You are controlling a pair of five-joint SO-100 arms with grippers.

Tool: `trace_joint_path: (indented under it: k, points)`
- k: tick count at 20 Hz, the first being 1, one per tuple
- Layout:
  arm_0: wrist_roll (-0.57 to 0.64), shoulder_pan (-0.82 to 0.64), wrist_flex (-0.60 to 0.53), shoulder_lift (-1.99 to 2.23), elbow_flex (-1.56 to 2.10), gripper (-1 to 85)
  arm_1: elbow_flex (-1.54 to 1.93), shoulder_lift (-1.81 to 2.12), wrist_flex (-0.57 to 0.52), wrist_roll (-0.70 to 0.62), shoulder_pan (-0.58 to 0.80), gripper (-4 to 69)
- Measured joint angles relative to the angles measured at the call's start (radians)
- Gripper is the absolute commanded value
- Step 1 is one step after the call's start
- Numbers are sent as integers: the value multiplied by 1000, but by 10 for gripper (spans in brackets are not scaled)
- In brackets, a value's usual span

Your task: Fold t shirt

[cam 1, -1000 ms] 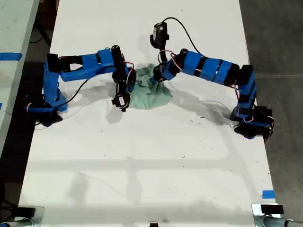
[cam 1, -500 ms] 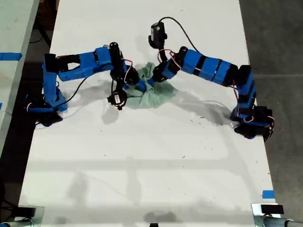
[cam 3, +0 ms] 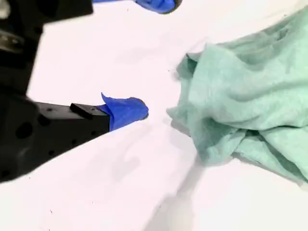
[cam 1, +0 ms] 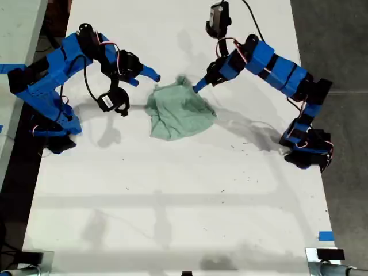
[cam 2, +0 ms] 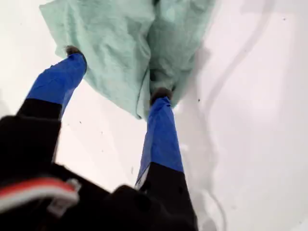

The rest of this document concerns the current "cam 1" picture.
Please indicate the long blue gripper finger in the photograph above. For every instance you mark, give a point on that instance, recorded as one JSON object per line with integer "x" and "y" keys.
{"x": 202, "y": 84}
{"x": 151, "y": 73}

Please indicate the black camera box grey face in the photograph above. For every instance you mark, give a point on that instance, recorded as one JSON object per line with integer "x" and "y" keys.
{"x": 218, "y": 17}

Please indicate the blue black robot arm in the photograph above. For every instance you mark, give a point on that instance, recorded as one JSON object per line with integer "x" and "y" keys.
{"x": 284, "y": 74}
{"x": 54, "y": 74}

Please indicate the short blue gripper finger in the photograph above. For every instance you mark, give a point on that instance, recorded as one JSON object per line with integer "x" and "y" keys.
{"x": 133, "y": 81}

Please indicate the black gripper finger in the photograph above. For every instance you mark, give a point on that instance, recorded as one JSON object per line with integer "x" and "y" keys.
{"x": 220, "y": 82}

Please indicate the black camera box white label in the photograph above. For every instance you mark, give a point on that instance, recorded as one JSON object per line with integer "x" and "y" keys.
{"x": 110, "y": 100}

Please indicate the long blue tape strip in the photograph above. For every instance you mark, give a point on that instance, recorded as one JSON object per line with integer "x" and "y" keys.
{"x": 11, "y": 68}

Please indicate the white side table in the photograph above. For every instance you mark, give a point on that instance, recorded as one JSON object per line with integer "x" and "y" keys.
{"x": 17, "y": 31}

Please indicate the short blue tape strip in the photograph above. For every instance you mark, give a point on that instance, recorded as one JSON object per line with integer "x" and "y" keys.
{"x": 326, "y": 236}

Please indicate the small black box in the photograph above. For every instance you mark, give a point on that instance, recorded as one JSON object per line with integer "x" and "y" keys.
{"x": 330, "y": 254}
{"x": 31, "y": 257}

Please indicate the pale green T-shirt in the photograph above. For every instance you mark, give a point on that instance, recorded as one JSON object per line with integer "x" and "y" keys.
{"x": 178, "y": 112}

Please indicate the tiny black clip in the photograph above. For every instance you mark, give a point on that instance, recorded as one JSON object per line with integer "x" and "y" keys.
{"x": 187, "y": 273}

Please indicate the metal table bracket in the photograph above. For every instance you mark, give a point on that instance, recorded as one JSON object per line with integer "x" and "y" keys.
{"x": 312, "y": 258}
{"x": 47, "y": 260}

